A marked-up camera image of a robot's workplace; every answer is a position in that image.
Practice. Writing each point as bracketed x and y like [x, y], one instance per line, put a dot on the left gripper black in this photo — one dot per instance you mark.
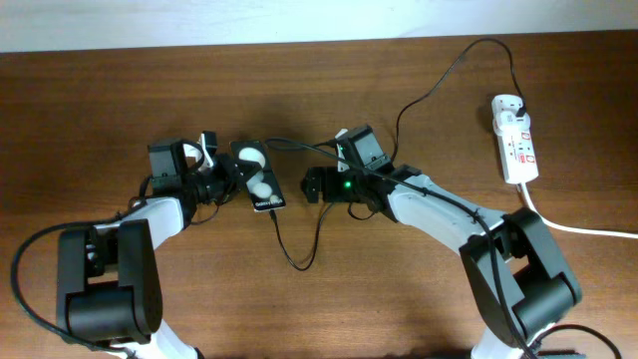
[228, 171]

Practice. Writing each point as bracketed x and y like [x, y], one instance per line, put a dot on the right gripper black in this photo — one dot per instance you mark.
[331, 191]

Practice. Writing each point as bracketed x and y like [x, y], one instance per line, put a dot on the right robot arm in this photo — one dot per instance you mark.
[520, 279]

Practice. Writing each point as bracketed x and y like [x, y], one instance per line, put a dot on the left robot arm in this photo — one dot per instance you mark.
[108, 284]

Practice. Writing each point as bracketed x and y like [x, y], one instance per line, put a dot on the white usb charger plug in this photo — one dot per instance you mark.
[509, 115]

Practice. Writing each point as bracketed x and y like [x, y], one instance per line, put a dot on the white power strip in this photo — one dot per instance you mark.
[517, 156]

